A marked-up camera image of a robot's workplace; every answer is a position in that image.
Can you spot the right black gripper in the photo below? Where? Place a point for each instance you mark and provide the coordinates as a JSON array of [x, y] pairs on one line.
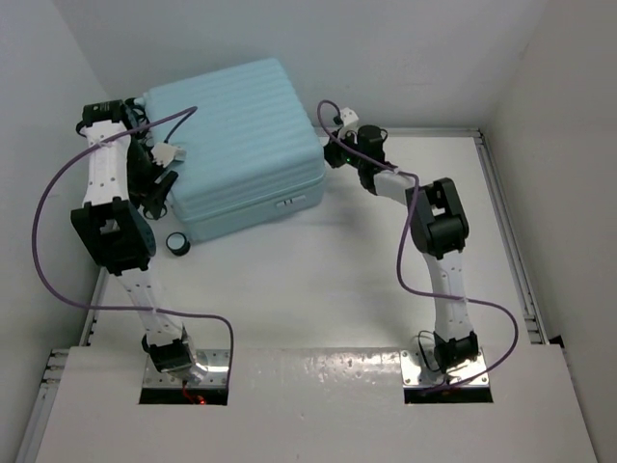
[[335, 151]]

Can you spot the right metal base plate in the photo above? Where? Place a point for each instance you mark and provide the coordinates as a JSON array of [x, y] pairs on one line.
[[420, 371]]

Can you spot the metal base plate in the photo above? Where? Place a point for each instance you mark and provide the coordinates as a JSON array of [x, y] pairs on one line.
[[209, 372], [420, 371]]

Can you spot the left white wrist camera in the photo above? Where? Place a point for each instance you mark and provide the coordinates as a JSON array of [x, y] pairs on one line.
[[164, 154]]

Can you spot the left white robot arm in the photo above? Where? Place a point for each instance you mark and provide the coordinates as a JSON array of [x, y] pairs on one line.
[[127, 188]]

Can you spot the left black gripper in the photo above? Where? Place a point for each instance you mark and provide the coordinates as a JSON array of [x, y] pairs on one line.
[[139, 192]]

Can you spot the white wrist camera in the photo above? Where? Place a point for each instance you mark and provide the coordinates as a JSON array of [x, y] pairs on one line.
[[164, 154], [346, 121]]

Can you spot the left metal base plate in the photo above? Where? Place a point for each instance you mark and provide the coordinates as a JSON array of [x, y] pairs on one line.
[[209, 372]]

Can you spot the light blue hard suitcase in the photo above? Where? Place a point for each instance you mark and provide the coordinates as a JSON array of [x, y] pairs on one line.
[[252, 154]]

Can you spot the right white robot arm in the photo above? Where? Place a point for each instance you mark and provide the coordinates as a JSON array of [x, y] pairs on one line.
[[438, 227]]

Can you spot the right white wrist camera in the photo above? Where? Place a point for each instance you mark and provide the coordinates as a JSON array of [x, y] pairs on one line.
[[346, 121]]

